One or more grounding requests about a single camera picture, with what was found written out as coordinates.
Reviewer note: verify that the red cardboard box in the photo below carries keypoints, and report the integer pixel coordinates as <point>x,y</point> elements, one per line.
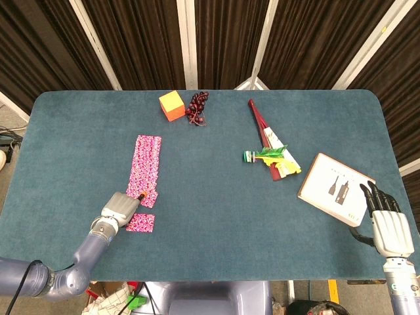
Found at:
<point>95,290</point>

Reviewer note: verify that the dark red grape bunch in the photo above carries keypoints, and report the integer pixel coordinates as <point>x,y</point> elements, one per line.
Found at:
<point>195,105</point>

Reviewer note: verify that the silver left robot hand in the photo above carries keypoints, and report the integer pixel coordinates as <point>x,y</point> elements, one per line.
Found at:
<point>121,208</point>

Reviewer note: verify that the green yellow feather shuttlecock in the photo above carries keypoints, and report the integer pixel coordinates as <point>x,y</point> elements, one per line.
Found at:
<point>248,156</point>

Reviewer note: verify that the checked white cloth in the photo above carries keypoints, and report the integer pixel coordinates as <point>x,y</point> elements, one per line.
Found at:
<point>108,302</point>

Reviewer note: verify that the dark brown curtain panel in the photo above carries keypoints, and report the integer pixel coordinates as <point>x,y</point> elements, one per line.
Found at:
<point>226,42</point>
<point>141,42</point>
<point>400,98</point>
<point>311,42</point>
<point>39,49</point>

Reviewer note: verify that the white printed flat box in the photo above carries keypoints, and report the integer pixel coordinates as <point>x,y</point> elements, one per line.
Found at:
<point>328,183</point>

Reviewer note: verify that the pink patterned cloth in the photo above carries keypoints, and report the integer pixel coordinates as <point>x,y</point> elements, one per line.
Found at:
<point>146,164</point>

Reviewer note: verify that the white frame pole with foot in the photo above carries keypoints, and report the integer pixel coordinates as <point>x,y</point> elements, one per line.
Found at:
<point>262,42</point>

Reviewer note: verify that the green plastic object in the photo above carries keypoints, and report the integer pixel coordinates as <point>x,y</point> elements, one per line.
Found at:
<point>137,302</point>

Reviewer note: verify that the blue felt table mat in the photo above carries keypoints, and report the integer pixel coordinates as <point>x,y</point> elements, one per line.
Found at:
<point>210,213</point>

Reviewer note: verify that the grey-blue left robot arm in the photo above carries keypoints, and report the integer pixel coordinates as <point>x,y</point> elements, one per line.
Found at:
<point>88,249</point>

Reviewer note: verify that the white round floor object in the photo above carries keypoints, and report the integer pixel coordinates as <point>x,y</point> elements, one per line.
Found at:
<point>2,160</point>

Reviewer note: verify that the orange yellow foam cube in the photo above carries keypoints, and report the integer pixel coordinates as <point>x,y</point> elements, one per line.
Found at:
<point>171,105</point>

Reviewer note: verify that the white table leg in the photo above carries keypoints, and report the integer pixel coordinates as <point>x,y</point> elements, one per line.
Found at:
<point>290,290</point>

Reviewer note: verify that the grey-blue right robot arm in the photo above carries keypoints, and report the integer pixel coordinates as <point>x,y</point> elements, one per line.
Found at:
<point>405,292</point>

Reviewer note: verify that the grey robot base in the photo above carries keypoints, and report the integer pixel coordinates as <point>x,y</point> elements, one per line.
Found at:
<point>213,295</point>

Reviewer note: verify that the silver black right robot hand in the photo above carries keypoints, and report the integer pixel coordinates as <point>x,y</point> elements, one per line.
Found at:
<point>393,234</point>

